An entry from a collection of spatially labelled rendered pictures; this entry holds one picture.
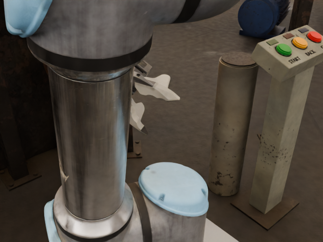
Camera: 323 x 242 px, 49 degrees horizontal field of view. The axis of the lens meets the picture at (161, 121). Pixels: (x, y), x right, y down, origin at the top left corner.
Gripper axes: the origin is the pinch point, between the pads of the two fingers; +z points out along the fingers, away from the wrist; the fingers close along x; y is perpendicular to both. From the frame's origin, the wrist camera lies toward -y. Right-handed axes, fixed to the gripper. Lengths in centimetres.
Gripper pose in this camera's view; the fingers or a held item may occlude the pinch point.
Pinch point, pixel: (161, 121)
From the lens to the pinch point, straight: 74.3
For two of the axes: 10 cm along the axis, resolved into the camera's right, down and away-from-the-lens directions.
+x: -4.4, 4.7, 7.6
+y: 4.5, -6.2, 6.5
